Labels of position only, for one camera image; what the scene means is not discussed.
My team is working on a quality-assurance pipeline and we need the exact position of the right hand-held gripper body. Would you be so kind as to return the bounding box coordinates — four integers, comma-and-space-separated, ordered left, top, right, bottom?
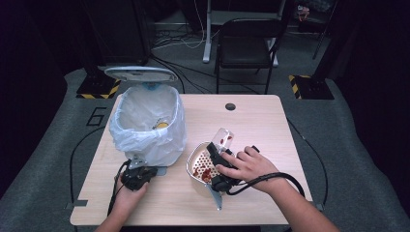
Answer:
205, 173, 242, 212

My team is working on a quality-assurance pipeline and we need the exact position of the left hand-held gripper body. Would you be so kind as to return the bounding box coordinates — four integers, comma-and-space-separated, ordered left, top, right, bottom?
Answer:
121, 154, 151, 192

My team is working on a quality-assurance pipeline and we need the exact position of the clear plastic cup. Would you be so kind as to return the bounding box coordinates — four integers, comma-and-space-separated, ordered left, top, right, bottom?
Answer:
210, 127, 236, 155

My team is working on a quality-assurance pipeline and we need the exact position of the beige strainer container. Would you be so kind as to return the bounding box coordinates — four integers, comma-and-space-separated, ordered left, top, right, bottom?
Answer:
185, 140, 227, 198

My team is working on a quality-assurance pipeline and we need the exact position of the white grey pedal trash can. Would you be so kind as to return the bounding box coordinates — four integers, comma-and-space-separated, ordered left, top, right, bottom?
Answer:
103, 65, 188, 177

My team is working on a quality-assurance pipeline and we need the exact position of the person's left hand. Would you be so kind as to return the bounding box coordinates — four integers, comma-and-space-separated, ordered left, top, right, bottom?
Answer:
112, 176, 149, 213

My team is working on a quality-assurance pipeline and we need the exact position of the person's right hand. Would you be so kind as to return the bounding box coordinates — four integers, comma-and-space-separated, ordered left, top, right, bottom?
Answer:
215, 146, 285, 194

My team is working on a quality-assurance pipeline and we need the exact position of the white plastic trash bag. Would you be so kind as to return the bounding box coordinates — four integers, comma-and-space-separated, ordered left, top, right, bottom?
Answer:
108, 83, 188, 168

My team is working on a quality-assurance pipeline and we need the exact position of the black base with hazard stripes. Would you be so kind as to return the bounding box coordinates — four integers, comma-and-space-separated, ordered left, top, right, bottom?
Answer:
75, 73, 125, 101
287, 73, 336, 101

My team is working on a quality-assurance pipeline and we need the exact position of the black folding chair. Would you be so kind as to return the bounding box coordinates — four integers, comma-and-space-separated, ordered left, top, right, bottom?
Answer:
214, 16, 285, 96

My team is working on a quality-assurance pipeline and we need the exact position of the left hand-held gripper cable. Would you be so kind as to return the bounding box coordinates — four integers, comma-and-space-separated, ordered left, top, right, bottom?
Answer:
107, 159, 131, 217

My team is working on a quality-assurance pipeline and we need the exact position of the hand-held gripper cable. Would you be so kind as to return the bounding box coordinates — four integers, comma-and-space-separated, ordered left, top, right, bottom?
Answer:
224, 171, 306, 198
107, 159, 131, 217

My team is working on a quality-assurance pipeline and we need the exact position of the right hand-held gripper cable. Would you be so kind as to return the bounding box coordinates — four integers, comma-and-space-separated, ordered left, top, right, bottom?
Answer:
224, 171, 306, 198

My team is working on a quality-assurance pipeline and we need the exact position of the black floor cable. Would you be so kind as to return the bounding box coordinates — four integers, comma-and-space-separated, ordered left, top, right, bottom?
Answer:
69, 125, 107, 205
285, 118, 329, 208

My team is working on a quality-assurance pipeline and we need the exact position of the black cable bundle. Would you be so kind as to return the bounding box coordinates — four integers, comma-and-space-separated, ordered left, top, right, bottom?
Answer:
150, 53, 259, 96

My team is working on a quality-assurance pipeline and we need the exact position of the white desk frame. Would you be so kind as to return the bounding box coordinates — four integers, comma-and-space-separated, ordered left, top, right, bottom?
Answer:
201, 0, 286, 64

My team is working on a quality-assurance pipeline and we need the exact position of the white cable bundle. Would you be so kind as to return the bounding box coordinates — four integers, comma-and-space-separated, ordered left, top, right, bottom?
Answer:
151, 0, 208, 51

